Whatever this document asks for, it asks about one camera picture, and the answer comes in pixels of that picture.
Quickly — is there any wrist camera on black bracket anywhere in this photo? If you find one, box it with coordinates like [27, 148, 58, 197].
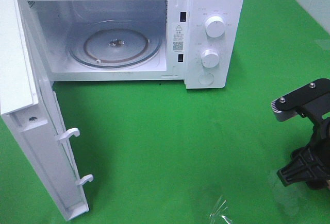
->
[271, 78, 329, 124]

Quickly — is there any clear tape piece on table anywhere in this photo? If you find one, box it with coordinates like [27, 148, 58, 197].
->
[207, 195, 233, 224]

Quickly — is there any glass microwave turntable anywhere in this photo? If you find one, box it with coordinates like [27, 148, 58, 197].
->
[67, 20, 166, 69]

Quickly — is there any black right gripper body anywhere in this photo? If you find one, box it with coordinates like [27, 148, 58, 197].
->
[304, 102, 329, 189]

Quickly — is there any white microwave oven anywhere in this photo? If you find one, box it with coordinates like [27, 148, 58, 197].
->
[22, 0, 243, 89]

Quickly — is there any white microwave knob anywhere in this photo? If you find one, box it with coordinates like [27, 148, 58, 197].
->
[204, 14, 226, 38]
[201, 49, 220, 68]

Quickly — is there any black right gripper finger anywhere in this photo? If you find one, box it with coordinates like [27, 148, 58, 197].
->
[277, 147, 329, 187]

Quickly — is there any round microwave door button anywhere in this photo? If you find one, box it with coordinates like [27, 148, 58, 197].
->
[199, 73, 214, 85]

